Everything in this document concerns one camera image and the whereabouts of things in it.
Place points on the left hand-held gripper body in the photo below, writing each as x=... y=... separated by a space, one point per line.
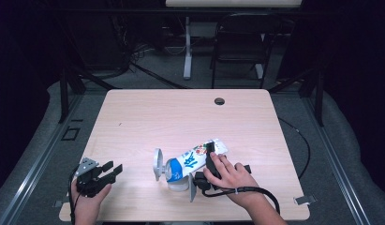
x=88 y=182

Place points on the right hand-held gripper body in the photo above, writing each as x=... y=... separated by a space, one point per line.
x=201 y=184

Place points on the white and blue milk bag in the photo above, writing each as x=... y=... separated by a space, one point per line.
x=190 y=161

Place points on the clear jar with white lid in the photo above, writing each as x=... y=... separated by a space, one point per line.
x=158 y=164

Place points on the person's left hand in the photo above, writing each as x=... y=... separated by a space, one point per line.
x=87 y=204

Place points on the person's right hand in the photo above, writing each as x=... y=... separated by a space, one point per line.
x=233 y=184

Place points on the grey tape strip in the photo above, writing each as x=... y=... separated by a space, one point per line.
x=304 y=200
x=60 y=202

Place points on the black table grommet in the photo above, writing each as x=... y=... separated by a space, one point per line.
x=219 y=101

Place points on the white desk leg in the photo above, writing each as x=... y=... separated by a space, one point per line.
x=187 y=50

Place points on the black folding chair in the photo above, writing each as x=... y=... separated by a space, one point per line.
x=240 y=40

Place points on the aluminium floor rail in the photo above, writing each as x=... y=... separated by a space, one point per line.
x=337 y=162
x=34 y=168

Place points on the black metal frame post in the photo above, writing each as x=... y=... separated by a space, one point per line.
x=319 y=97
x=64 y=93

